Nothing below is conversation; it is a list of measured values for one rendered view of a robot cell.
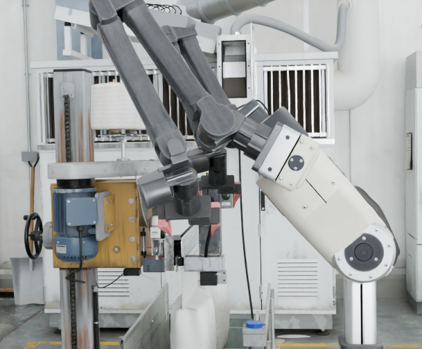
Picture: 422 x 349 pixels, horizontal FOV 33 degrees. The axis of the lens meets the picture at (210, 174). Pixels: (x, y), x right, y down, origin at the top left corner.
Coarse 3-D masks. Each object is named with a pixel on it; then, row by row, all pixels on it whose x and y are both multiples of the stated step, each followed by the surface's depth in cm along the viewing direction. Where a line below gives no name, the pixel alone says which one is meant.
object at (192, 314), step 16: (192, 272) 305; (192, 288) 303; (176, 304) 291; (192, 304) 288; (208, 304) 296; (176, 320) 284; (192, 320) 284; (208, 320) 289; (176, 336) 284; (192, 336) 283; (208, 336) 285
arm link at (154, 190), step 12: (168, 144) 153; (180, 144) 153; (180, 156) 153; (168, 168) 154; (144, 180) 153; (156, 180) 153; (144, 192) 151; (156, 192) 151; (168, 192) 152; (144, 204) 155; (156, 204) 152
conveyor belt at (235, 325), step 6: (234, 324) 424; (240, 324) 424; (234, 330) 411; (240, 330) 411; (228, 336) 400; (234, 336) 399; (240, 336) 399; (228, 342) 388; (234, 342) 387; (240, 342) 387; (228, 348) 376; (234, 348) 376; (240, 348) 376; (246, 348) 376
